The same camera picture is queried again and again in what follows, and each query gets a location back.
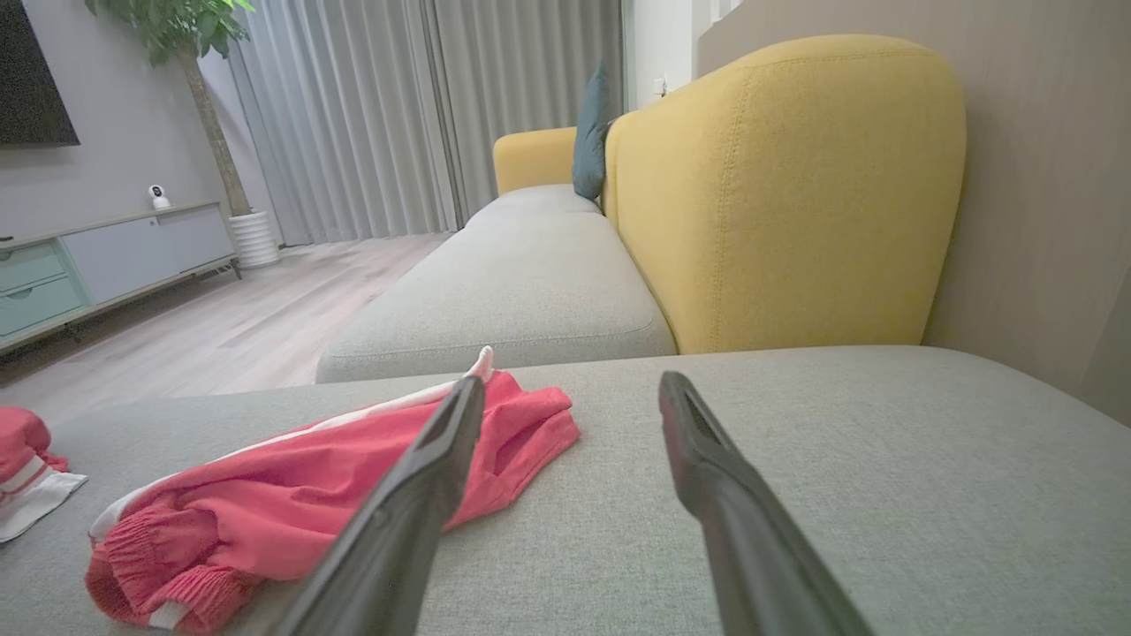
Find light grey sheer curtain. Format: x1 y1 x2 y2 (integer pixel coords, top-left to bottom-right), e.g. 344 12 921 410
199 0 460 248

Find small grey sofa seat cushion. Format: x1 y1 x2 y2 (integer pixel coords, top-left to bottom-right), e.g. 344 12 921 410
315 184 679 384

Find black television screen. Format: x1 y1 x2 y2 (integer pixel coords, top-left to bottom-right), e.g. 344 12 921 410
0 0 80 148

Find red shorts white stripes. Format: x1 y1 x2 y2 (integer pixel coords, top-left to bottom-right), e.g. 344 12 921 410
86 346 581 636

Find grey pleated curtain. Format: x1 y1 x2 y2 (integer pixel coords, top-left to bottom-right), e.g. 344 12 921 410
424 0 625 222

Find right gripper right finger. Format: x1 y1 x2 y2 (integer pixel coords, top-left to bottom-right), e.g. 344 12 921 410
658 371 876 636

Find yellow sofa backrest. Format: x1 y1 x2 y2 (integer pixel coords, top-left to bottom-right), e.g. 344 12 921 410
603 34 967 356

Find teal throw pillow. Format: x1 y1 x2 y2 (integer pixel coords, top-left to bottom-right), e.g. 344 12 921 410
572 60 612 202

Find grey TV cabinet green drawers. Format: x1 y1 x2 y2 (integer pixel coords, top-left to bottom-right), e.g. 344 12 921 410
0 201 242 356

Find green indoor tree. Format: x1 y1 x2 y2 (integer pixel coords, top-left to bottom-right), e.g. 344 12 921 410
86 0 257 218

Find white ribbed plant pot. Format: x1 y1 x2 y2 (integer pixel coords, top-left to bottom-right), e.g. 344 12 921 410
228 209 281 269

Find yellow sofa armrest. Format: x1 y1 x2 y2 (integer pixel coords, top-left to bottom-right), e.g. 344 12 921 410
493 126 580 197

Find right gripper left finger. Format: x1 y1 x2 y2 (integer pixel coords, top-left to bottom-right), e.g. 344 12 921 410
269 375 487 636

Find red Bulls jersey white sleeves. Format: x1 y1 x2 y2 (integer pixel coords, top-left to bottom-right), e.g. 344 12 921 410
0 406 89 543

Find large grey sofa seat cushion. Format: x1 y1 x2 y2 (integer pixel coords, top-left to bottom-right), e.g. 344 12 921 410
0 344 1131 636

